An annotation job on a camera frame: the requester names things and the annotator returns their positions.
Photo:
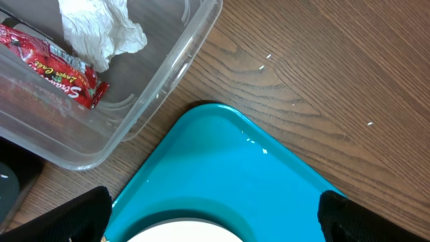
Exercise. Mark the clear plastic waste bin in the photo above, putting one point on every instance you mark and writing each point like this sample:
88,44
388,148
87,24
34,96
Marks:
42,119

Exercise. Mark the large white plate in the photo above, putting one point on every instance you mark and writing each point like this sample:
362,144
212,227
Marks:
185,230

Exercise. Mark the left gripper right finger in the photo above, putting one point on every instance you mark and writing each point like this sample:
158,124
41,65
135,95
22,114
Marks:
343,220

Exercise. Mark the black waste tray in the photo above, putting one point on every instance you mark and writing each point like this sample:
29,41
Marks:
20,169

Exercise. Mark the red snack wrapper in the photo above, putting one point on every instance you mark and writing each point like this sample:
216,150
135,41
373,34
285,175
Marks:
67,73

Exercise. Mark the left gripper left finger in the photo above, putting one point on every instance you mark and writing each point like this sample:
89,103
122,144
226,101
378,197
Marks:
83,218

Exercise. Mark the white napkin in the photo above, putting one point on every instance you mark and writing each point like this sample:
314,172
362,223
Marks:
98,30

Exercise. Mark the teal plastic serving tray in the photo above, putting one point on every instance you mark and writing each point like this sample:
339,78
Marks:
217,165

